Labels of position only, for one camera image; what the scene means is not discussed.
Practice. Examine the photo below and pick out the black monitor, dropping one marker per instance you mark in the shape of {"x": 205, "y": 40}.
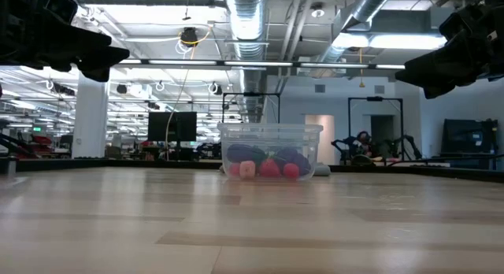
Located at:
{"x": 173, "y": 126}

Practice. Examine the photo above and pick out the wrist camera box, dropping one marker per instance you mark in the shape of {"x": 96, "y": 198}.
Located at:
{"x": 61, "y": 6}
{"x": 460, "y": 22}

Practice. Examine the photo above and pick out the round white sensor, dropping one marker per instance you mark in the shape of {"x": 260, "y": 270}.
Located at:
{"x": 317, "y": 12}

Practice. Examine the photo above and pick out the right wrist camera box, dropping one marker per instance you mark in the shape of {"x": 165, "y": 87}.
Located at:
{"x": 460, "y": 22}

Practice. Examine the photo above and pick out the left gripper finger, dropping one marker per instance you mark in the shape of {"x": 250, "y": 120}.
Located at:
{"x": 106, "y": 63}
{"x": 92, "y": 41}

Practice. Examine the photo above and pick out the black frame stand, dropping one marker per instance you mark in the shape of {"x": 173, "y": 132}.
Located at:
{"x": 376, "y": 98}

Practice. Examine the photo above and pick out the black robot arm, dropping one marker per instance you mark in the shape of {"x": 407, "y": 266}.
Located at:
{"x": 405, "y": 144}
{"x": 342, "y": 148}

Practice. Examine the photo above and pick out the black cabinet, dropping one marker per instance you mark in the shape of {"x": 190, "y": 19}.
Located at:
{"x": 468, "y": 140}

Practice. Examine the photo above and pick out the wide silver ventilation duct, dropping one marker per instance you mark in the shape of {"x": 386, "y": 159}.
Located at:
{"x": 247, "y": 22}

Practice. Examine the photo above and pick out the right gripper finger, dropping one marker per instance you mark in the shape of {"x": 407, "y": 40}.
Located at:
{"x": 445, "y": 85}
{"x": 429, "y": 65}

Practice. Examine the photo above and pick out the narrow silver ventilation duct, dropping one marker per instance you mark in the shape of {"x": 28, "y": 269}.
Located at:
{"x": 366, "y": 6}

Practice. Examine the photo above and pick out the grey square vent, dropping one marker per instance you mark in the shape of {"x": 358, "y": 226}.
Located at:
{"x": 319, "y": 88}
{"x": 379, "y": 89}

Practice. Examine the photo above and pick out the person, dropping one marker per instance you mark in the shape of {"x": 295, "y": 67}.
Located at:
{"x": 364, "y": 140}

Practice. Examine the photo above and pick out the white pillar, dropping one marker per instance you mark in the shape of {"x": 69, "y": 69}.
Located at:
{"x": 90, "y": 120}

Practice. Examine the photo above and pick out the grey folded cloth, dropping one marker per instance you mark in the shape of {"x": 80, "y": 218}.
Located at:
{"x": 323, "y": 170}

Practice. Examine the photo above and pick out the clear plastic tupperware container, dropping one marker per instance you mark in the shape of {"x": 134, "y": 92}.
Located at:
{"x": 271, "y": 134}

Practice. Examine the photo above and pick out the purple toy grape bunch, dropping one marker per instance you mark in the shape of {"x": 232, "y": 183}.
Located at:
{"x": 295, "y": 158}

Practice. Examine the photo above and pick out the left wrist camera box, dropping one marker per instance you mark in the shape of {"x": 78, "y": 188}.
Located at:
{"x": 61, "y": 6}

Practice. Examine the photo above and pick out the black aluminium table frame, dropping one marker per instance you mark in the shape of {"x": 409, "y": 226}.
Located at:
{"x": 118, "y": 164}

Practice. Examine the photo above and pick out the red toy strawberry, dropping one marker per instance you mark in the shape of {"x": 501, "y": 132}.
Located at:
{"x": 269, "y": 169}

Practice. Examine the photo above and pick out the long LED light bar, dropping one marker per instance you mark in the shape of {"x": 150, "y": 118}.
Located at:
{"x": 256, "y": 64}

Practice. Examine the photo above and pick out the purple toy eggplant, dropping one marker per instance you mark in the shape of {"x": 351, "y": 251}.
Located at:
{"x": 242, "y": 152}

